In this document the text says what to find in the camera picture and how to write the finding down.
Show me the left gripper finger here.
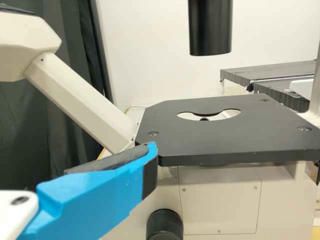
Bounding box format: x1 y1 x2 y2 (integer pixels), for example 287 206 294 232
16 141 159 240

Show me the cream microscope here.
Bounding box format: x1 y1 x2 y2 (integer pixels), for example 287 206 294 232
0 0 320 240

